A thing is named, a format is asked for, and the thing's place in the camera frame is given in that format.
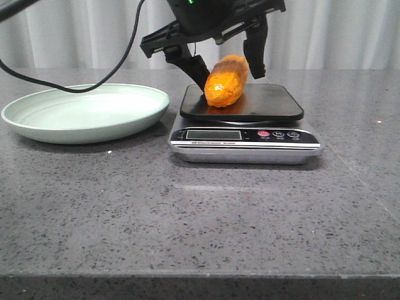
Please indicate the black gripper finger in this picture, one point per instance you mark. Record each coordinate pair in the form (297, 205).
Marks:
(254, 47)
(193, 66)

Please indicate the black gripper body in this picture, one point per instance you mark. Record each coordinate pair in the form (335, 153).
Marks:
(201, 20)

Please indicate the orange corn cob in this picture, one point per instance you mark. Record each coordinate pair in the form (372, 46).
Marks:
(225, 84)

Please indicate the black kitchen scale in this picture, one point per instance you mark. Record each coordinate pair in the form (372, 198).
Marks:
(264, 126)

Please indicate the pale green plate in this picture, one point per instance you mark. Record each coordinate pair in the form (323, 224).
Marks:
(110, 112)

